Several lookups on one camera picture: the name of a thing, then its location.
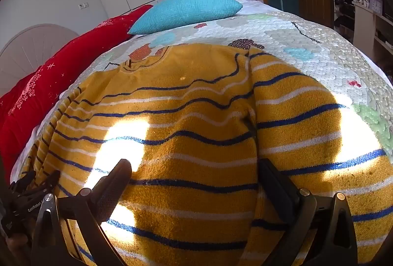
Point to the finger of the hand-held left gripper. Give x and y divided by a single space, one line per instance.
23 181
47 181

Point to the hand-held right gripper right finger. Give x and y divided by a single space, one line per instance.
276 190

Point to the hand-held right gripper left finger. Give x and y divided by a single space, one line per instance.
113 193

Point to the yellow striped knit sweater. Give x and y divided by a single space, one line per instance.
190 137

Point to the red patterned blanket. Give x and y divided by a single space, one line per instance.
46 84

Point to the beige round headboard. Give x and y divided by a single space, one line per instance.
27 47

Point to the patterned quilted bedspread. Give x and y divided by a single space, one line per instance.
307 38

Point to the white open shelf unit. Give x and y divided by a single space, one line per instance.
363 26

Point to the dark shoe rack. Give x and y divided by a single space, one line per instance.
342 8

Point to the teal pillow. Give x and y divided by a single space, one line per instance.
184 11

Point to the purple square clock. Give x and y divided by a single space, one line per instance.
376 4

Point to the white wall switch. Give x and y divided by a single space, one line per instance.
83 5

